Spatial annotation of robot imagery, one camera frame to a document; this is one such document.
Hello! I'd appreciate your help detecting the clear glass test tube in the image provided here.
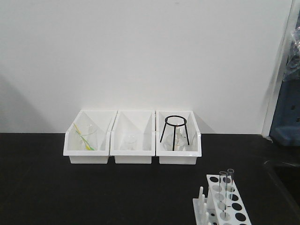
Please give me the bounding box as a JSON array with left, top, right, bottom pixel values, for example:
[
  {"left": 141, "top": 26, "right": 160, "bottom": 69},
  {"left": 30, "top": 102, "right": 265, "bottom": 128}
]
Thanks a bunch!
[
  {"left": 226, "top": 168, "right": 234, "bottom": 192},
  {"left": 219, "top": 171, "right": 228, "bottom": 220}
]

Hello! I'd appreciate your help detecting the white test tube rack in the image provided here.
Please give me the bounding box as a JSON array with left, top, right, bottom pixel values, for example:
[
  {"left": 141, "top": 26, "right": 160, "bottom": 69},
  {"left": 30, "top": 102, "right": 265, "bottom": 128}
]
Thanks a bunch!
[{"left": 193, "top": 173, "right": 251, "bottom": 225}]

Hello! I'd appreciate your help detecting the grey-blue pegboard drying rack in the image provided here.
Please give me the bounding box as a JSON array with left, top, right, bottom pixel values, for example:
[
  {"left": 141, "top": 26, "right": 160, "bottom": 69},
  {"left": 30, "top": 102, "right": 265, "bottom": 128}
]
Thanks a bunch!
[{"left": 270, "top": 0, "right": 300, "bottom": 147}]

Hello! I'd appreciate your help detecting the white middle storage bin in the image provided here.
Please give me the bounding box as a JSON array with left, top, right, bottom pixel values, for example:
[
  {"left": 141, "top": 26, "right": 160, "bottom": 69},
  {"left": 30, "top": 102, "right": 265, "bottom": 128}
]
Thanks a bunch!
[{"left": 110, "top": 110, "right": 156, "bottom": 164}]

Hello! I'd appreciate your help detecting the white storage bin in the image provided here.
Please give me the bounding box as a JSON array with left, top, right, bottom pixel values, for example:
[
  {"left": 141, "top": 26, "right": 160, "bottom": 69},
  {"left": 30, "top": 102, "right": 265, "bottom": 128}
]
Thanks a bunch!
[
  {"left": 110, "top": 110, "right": 156, "bottom": 164},
  {"left": 156, "top": 110, "right": 202, "bottom": 165},
  {"left": 63, "top": 110, "right": 117, "bottom": 164}
]

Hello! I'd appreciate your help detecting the small clear glass beaker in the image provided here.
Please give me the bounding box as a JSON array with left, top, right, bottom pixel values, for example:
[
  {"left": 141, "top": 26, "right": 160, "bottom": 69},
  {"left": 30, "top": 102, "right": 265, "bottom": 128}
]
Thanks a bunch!
[{"left": 124, "top": 135, "right": 137, "bottom": 150}]

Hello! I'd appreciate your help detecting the clear glass flask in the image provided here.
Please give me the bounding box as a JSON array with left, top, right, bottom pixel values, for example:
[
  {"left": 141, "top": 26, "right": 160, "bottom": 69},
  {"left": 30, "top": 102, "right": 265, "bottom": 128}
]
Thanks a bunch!
[{"left": 163, "top": 127, "right": 188, "bottom": 151}]

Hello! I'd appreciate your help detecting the white right storage bin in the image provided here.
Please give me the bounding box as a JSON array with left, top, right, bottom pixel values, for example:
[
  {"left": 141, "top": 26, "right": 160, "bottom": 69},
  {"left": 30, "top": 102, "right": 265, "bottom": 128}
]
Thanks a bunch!
[{"left": 156, "top": 110, "right": 202, "bottom": 165}]

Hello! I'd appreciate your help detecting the clear glass beaker left bin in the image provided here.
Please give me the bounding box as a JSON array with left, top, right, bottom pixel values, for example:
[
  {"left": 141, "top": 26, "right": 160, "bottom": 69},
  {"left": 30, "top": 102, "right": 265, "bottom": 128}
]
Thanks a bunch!
[{"left": 76, "top": 124, "right": 98, "bottom": 150}]

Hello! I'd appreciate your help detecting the white left storage bin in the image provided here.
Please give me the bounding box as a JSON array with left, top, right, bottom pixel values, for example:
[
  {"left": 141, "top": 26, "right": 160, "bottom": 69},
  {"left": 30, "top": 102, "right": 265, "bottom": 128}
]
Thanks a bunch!
[{"left": 63, "top": 110, "right": 117, "bottom": 164}]

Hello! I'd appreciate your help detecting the yellow green stirring rod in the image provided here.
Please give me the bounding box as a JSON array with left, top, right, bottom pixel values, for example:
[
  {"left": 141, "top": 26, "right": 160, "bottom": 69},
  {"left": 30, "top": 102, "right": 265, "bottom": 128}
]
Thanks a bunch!
[{"left": 74, "top": 123, "right": 95, "bottom": 150}]

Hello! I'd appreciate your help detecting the clear plastic bag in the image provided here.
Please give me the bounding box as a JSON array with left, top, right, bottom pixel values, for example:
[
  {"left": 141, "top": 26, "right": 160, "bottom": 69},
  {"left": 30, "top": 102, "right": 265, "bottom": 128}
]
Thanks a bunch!
[{"left": 283, "top": 26, "right": 300, "bottom": 82}]

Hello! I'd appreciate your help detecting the black wire tripod stand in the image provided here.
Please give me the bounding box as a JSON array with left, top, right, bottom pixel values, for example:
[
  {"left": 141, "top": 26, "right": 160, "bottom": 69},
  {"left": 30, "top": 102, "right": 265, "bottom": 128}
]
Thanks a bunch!
[{"left": 160, "top": 115, "right": 190, "bottom": 145}]

